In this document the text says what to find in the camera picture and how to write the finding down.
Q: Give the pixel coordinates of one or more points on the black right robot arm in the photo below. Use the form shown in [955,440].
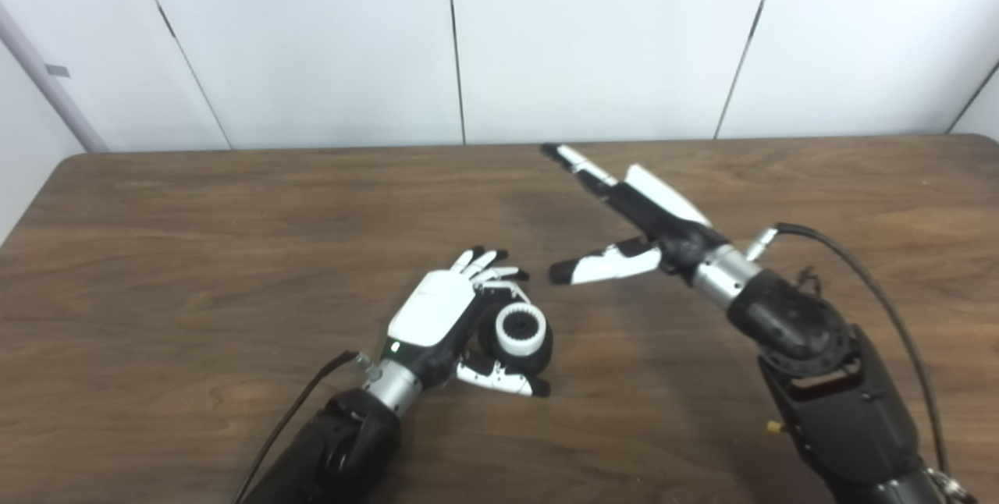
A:
[843,402]

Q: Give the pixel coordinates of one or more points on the white and black right hand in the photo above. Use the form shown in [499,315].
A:
[663,211]

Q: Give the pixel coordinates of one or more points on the white and black left hand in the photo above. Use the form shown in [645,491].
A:
[433,309]

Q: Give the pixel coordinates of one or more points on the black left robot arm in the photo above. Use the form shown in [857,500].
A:
[343,449]

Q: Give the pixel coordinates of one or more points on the grey wall corner post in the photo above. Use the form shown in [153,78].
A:
[55,83]

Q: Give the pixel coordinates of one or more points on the round black plastic part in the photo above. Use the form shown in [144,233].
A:
[542,356]

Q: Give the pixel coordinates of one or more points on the small grey post label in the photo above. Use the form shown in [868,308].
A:
[57,71]

